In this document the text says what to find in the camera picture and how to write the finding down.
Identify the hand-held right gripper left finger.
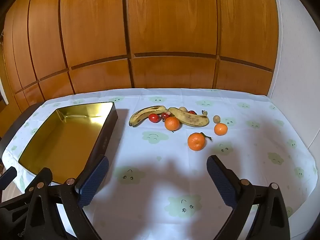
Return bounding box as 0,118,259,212
25,154,109,240

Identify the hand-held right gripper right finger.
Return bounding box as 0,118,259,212
206,154,290,240

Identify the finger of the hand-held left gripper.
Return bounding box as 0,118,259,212
0,166,17,201

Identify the orange tangerine with leaf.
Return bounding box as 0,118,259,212
187,132,212,151

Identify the yellow box with banana picture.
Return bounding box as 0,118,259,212
18,102,118,185

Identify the small orange tangerine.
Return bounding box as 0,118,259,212
214,123,228,136

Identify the spotted yellow banana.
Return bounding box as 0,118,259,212
129,105,167,127
168,107,210,127

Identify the white tablecloth green cloud print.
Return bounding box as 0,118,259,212
2,88,316,239

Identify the wooden wardrobe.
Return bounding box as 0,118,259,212
0,0,279,113

